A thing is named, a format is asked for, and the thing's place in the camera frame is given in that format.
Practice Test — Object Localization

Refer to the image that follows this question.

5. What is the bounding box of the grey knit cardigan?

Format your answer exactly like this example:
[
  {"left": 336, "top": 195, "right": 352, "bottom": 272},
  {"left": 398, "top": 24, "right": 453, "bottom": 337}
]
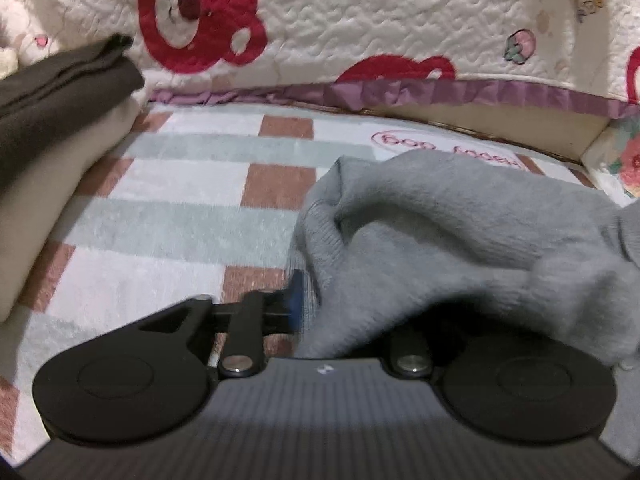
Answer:
[{"left": 288, "top": 150, "right": 639, "bottom": 464}]

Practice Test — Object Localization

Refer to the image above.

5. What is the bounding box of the folded cream garment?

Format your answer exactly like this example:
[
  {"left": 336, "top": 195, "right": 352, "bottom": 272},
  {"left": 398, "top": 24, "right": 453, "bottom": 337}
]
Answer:
[{"left": 1, "top": 98, "right": 141, "bottom": 320}]

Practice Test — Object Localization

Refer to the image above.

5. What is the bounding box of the folded dark brown garment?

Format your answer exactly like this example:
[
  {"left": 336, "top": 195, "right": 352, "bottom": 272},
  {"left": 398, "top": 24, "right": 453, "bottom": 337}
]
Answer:
[{"left": 1, "top": 34, "right": 144, "bottom": 190}]

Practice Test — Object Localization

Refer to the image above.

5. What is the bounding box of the colourful floral quilt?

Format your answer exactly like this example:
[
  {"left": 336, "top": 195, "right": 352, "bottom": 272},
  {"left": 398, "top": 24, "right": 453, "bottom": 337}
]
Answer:
[{"left": 582, "top": 115, "right": 640, "bottom": 206}]

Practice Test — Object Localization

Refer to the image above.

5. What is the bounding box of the white quilt with red bears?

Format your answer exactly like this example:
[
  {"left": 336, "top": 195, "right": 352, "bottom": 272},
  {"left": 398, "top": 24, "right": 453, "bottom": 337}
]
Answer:
[{"left": 1, "top": 0, "right": 639, "bottom": 118}]

